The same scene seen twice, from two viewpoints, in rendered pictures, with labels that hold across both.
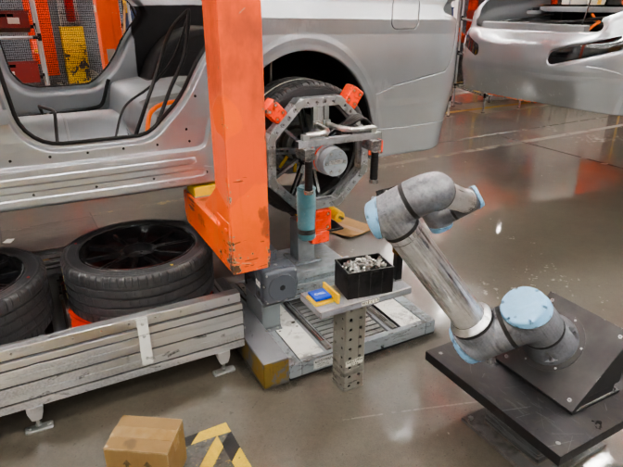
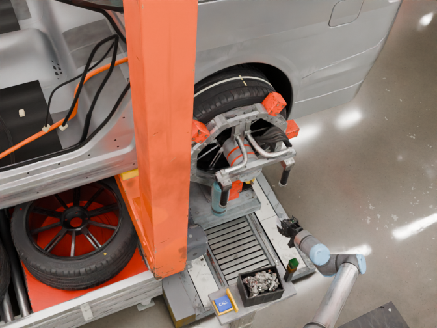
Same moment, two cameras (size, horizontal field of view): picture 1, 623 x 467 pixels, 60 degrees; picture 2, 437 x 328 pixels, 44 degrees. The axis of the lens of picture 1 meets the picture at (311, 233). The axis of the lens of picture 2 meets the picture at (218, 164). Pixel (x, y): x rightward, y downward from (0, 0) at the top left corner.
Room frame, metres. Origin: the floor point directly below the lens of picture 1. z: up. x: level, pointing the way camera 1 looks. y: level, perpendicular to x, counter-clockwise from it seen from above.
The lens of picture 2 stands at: (0.82, 0.10, 3.04)
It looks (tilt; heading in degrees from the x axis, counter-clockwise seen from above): 54 degrees down; 358
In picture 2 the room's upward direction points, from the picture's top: 7 degrees clockwise
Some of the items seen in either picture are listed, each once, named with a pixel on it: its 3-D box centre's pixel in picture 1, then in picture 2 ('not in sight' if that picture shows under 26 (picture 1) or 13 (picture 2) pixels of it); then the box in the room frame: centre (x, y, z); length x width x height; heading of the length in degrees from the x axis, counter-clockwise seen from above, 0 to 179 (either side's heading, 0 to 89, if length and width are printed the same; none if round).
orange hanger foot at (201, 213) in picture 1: (216, 200); (141, 191); (2.31, 0.43, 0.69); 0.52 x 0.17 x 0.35; 28
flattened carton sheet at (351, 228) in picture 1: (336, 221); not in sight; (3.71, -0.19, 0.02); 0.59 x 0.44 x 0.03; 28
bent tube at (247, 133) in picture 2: (349, 119); (268, 138); (2.47, -0.17, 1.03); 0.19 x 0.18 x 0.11; 28
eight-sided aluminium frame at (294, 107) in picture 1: (317, 154); (235, 148); (2.53, -0.03, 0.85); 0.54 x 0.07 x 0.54; 118
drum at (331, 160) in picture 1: (324, 157); (241, 158); (2.47, -0.06, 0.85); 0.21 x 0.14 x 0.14; 28
